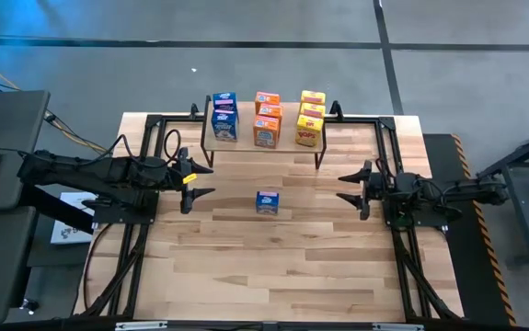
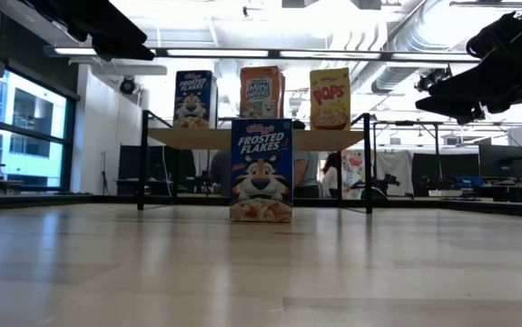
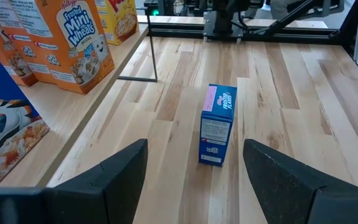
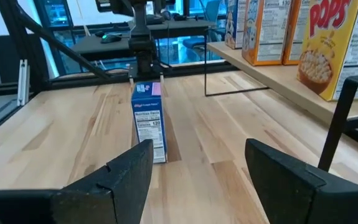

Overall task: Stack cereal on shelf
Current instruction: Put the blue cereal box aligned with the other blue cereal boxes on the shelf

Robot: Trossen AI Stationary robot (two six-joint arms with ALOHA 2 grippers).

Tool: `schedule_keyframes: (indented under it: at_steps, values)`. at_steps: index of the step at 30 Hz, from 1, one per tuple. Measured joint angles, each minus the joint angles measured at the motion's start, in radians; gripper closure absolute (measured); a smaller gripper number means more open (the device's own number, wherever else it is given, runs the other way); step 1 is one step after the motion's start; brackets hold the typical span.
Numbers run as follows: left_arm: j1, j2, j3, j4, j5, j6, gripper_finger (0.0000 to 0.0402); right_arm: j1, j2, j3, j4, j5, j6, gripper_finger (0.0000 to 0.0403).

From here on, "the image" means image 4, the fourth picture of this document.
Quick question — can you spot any silver aluminium bracket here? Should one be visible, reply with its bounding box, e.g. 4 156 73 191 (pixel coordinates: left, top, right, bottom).
16 58 30 106

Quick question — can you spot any yellow Pops cereal box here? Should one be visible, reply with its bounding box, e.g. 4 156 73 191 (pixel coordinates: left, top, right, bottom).
296 0 358 102

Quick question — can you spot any blue grey office chair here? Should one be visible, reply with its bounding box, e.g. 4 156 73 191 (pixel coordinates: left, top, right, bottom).
183 0 226 60

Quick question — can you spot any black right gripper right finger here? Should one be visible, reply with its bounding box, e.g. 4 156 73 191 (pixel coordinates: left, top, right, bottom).
245 138 358 224

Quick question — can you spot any orange Mini Wheats cereal box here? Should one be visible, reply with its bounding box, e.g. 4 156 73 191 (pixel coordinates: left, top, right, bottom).
283 0 306 66
242 0 293 67

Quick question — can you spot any black computer mouse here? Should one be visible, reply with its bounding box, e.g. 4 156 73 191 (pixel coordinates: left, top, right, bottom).
100 32 123 44

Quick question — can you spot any black metal rig frame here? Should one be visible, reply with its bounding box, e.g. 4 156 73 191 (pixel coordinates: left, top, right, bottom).
0 0 238 97

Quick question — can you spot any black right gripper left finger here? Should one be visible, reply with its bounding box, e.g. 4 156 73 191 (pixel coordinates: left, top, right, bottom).
0 139 154 224

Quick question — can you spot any blue Frosted Flakes cereal box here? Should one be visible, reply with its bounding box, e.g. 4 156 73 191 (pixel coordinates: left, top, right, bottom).
224 0 248 50
131 81 168 164

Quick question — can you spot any wooden shelf with black frame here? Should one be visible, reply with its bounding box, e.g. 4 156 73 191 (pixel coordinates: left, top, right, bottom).
203 26 358 174

